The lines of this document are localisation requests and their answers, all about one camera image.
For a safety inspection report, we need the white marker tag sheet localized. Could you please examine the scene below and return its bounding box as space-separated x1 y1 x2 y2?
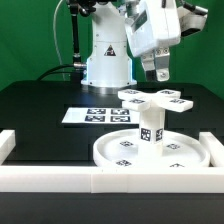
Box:
62 107 139 124

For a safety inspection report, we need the white cross-shaped table base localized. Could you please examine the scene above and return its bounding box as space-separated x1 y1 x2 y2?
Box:
118 89 193 112

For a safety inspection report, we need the white front fence bar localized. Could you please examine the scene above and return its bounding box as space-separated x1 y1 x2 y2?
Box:
0 166 224 193

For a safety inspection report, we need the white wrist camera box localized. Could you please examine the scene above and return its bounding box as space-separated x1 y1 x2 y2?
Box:
177 2 208 37

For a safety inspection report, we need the white right fence bar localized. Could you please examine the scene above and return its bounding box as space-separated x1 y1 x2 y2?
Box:
199 132 224 167

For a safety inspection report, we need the white round table top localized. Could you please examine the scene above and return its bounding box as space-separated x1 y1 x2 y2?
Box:
93 129 210 169

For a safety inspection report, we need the white cable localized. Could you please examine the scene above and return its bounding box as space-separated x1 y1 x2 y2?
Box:
52 0 68 81

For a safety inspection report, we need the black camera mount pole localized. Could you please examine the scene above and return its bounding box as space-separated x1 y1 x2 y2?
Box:
66 0 96 63

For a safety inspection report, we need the black cable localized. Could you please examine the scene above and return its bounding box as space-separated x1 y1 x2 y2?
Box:
36 64 76 82

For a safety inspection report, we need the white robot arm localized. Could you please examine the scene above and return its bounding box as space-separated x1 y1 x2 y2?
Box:
81 0 181 94

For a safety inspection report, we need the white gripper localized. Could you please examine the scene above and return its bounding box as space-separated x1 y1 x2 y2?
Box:
125 0 181 82

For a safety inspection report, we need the white fence bar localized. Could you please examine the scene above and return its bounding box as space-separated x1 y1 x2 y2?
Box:
199 132 224 167
0 166 224 193
0 130 16 166

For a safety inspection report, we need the white left fence bar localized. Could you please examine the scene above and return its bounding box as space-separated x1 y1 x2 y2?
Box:
0 130 16 166

